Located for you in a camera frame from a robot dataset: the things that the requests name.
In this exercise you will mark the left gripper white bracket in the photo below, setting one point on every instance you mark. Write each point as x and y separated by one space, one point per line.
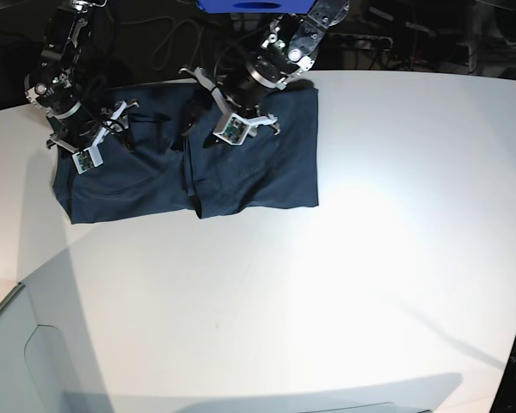
241 95

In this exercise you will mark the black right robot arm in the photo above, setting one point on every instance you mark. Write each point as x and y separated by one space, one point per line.
69 81

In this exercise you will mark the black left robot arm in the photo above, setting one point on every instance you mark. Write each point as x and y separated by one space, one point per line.
263 61

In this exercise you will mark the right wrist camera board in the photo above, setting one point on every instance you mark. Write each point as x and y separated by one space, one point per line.
87 159

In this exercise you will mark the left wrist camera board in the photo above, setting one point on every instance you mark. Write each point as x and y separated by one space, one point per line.
232 129

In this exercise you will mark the dark blue T-shirt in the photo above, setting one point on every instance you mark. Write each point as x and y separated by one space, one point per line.
169 172

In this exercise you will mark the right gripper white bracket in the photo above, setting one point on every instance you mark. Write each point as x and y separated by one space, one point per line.
86 127

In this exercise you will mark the blue box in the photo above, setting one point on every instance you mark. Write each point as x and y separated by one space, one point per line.
255 6

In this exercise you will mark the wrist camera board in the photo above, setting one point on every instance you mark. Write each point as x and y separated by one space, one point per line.
232 129
87 159

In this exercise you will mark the black power strip red switch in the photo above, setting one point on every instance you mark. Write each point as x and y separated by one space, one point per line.
360 42

